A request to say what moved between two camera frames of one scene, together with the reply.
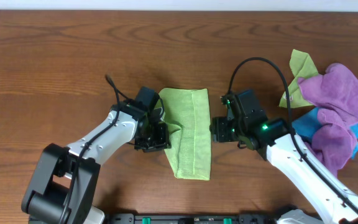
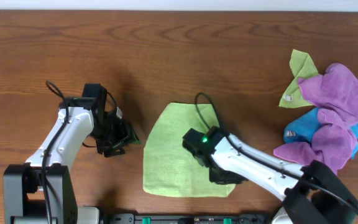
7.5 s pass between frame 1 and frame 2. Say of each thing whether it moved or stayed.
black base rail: stayed
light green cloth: moved
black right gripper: moved
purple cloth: stayed
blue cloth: stayed
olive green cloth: stayed
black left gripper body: moved
